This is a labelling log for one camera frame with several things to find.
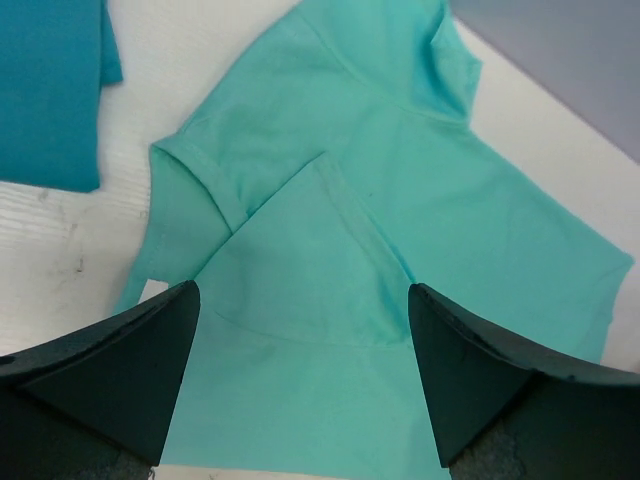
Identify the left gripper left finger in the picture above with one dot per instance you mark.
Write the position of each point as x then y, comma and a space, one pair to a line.
97, 403

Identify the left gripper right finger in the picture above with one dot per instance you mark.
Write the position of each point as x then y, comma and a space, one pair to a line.
504, 407

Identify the mint green t-shirt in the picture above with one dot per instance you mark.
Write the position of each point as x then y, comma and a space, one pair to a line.
332, 167

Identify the folded teal t-shirt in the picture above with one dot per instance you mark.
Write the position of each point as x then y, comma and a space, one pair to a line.
56, 57

